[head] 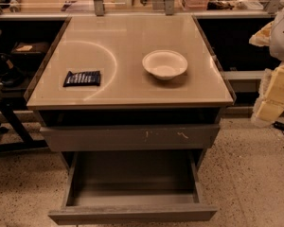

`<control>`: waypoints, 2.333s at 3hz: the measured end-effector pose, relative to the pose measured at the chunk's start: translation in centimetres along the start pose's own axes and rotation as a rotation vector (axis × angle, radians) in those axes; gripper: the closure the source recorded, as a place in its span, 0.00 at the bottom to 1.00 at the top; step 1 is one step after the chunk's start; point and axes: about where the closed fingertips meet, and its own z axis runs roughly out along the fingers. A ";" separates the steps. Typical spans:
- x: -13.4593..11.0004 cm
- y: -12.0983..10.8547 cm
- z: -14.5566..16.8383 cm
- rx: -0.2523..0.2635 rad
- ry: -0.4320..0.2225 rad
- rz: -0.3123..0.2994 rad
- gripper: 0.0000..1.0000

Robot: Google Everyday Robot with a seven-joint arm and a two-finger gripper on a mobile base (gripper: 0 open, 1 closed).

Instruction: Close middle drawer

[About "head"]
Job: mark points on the dark box with label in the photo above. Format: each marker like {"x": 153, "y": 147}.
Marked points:
{"x": 30, "y": 51}

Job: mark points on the grey drawer cabinet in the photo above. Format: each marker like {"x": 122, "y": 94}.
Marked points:
{"x": 128, "y": 95}

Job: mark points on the white paper bowl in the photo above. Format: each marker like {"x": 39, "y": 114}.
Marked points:
{"x": 165, "y": 64}

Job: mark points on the black power adapter on floor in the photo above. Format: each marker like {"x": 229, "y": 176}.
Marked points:
{"x": 279, "y": 125}

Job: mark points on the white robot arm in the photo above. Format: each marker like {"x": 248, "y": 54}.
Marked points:
{"x": 271, "y": 35}

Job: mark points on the dark blue snack packet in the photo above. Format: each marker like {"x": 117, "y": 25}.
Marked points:
{"x": 87, "y": 78}

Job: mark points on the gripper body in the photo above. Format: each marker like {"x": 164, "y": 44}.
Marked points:
{"x": 283, "y": 37}

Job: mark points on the grey metal shelf beam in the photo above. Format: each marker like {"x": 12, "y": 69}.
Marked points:
{"x": 244, "y": 81}

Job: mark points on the grey top drawer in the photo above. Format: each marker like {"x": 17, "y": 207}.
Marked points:
{"x": 132, "y": 137}

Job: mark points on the black chair frame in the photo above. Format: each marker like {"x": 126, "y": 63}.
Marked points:
{"x": 14, "y": 82}

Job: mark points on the grey drawer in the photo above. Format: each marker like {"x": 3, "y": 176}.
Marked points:
{"x": 132, "y": 137}
{"x": 111, "y": 187}

